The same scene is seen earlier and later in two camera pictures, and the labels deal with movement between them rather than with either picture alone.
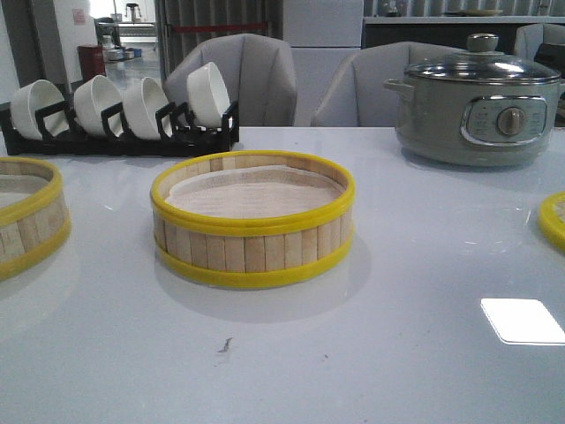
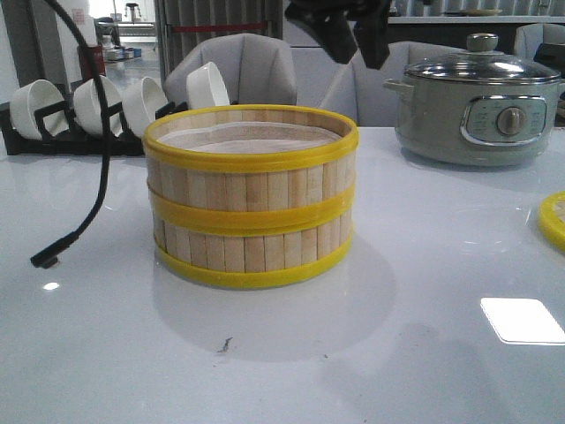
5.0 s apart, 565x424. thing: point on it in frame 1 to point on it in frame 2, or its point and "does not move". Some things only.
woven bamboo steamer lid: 551,221 does not move
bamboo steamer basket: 34,218 to 251,170
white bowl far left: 35,96 does not move
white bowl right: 207,95 does not move
